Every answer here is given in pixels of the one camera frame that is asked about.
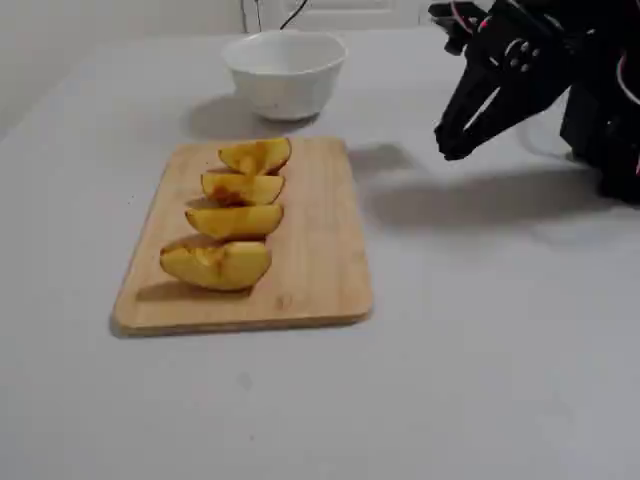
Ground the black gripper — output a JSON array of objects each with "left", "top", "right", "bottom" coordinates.
[{"left": 433, "top": 0, "right": 596, "bottom": 161}]

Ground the apple slice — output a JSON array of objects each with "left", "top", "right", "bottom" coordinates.
[
  {"left": 184, "top": 202, "right": 285, "bottom": 242},
  {"left": 217, "top": 137, "right": 293, "bottom": 176},
  {"left": 200, "top": 169, "right": 287, "bottom": 207},
  {"left": 159, "top": 234, "right": 274, "bottom": 293}
]

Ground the thin black hanging cable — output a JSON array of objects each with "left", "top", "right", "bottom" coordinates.
[{"left": 278, "top": 0, "right": 310, "bottom": 31}]

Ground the wooden cutting board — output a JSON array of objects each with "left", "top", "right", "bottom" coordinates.
[{"left": 110, "top": 137, "right": 375, "bottom": 337}]

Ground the white ceramic bowl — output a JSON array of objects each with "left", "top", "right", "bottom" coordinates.
[{"left": 221, "top": 29, "right": 349, "bottom": 122}]

